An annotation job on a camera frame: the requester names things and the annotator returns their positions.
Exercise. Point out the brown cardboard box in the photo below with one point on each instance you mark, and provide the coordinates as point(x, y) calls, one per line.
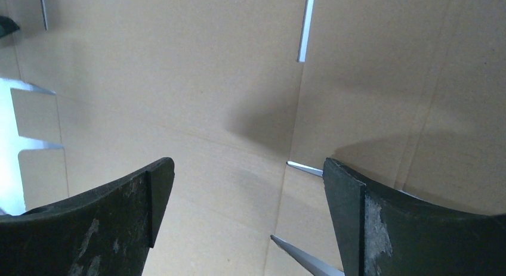
point(410, 93)

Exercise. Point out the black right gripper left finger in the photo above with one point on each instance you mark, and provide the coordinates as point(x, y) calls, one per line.
point(107, 230)

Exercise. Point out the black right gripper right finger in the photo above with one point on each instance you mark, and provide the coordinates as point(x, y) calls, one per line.
point(383, 231)

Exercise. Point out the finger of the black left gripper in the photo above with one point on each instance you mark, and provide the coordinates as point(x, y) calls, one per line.
point(7, 26)

